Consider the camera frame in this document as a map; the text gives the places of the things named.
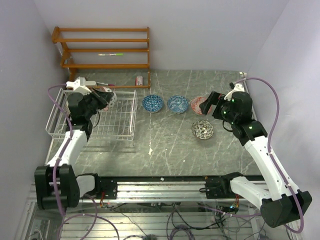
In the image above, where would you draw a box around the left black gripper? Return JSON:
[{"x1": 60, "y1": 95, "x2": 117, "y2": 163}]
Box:
[{"x1": 83, "y1": 86, "x2": 115, "y2": 120}]

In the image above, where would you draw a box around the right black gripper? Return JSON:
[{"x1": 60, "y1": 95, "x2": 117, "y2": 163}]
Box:
[{"x1": 199, "y1": 90, "x2": 238, "y2": 125}]

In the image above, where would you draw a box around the red circle patterned bowl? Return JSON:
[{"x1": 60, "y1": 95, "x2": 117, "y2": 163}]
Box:
[{"x1": 102, "y1": 86, "x2": 117, "y2": 112}]

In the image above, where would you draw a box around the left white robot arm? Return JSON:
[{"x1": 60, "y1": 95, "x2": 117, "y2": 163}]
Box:
[{"x1": 34, "y1": 89, "x2": 117, "y2": 214}]

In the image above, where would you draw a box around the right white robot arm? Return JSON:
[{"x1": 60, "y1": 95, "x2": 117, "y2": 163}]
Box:
[{"x1": 199, "y1": 91, "x2": 312, "y2": 228}]

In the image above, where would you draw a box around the wooden shelf rack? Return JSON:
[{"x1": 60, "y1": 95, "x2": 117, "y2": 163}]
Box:
[{"x1": 51, "y1": 26, "x2": 151, "y2": 89}]

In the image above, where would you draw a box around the red striped bowl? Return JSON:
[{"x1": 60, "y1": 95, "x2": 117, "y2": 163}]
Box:
[{"x1": 190, "y1": 96, "x2": 207, "y2": 116}]

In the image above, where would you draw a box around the white soap bar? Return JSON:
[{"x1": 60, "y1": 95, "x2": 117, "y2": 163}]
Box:
[{"x1": 84, "y1": 81, "x2": 97, "y2": 88}]

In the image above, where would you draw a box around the black and white leaf bowl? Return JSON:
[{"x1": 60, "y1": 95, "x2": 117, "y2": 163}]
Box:
[{"x1": 191, "y1": 119, "x2": 214, "y2": 140}]

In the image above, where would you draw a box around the light blue patterned bowl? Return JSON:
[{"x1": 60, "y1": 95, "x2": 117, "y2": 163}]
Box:
[{"x1": 167, "y1": 95, "x2": 189, "y2": 114}]

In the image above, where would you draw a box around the red and white card box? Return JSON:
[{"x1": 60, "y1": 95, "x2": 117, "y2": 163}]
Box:
[{"x1": 135, "y1": 76, "x2": 143, "y2": 86}]

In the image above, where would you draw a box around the dark blue patterned bowl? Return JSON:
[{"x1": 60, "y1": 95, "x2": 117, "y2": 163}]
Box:
[{"x1": 142, "y1": 94, "x2": 164, "y2": 113}]

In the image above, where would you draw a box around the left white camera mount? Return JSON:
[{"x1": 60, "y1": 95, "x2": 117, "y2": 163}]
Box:
[{"x1": 66, "y1": 76, "x2": 92, "y2": 96}]

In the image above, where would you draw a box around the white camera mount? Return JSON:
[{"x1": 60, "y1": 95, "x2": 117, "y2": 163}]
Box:
[
  {"x1": 66, "y1": 76, "x2": 92, "y2": 96},
  {"x1": 227, "y1": 82, "x2": 245, "y2": 99}
]

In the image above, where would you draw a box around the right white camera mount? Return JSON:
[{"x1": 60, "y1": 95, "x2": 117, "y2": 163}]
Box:
[{"x1": 227, "y1": 82, "x2": 245, "y2": 99}]

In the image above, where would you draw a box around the white wire dish rack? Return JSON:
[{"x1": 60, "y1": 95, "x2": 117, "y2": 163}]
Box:
[{"x1": 45, "y1": 91, "x2": 138, "y2": 141}]

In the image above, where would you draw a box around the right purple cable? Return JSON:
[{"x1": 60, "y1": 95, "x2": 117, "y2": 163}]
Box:
[{"x1": 232, "y1": 76, "x2": 306, "y2": 234}]

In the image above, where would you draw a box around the purple cable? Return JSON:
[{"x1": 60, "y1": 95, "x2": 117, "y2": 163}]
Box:
[
  {"x1": 46, "y1": 83, "x2": 121, "y2": 240},
  {"x1": 232, "y1": 76, "x2": 306, "y2": 234}
]

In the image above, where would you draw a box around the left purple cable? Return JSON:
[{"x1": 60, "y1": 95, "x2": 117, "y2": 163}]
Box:
[{"x1": 46, "y1": 83, "x2": 121, "y2": 240}]

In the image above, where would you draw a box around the aluminium mounting rail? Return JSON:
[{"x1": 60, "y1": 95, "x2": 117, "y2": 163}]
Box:
[{"x1": 27, "y1": 180, "x2": 268, "y2": 203}]

